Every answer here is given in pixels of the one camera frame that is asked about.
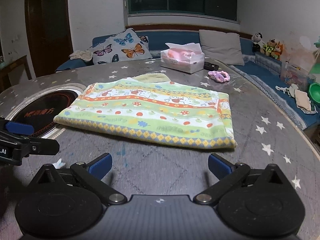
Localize black remote control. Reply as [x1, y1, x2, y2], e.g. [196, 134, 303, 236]
[203, 62, 219, 71]

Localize panda plush toy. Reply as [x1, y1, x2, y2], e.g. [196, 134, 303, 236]
[251, 32, 265, 53]

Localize colourful patterned child garment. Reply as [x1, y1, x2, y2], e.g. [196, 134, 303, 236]
[54, 74, 236, 149]

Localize cream crocheted cloth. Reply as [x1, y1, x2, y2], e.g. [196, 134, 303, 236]
[69, 50, 93, 62]

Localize round induction cooktop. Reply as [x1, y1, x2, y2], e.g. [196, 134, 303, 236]
[6, 83, 86, 139]

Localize dark wooden door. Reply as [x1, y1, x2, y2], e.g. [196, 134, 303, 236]
[24, 0, 73, 77]

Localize wooden side table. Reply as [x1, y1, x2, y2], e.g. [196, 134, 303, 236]
[0, 55, 32, 90]

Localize clear plastic toy box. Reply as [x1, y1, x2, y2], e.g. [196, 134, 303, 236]
[280, 61, 316, 92]

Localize grey cushion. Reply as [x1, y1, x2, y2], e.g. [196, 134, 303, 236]
[199, 29, 245, 66]

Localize blue sofa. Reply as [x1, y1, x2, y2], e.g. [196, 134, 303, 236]
[57, 28, 319, 129]

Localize colourful plush toys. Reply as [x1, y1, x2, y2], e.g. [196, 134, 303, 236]
[260, 39, 284, 61]

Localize pink tissue box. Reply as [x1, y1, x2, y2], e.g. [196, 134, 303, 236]
[160, 43, 205, 74]

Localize butterfly print pillow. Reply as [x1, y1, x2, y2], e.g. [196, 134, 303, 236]
[90, 28, 152, 64]

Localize green plastic bowl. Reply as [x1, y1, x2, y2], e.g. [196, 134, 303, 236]
[308, 82, 320, 106]

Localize beige cloth on sofa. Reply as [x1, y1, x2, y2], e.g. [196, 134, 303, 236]
[295, 89, 311, 112]

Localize pink scrunchie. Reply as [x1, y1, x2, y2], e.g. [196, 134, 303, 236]
[208, 71, 230, 83]

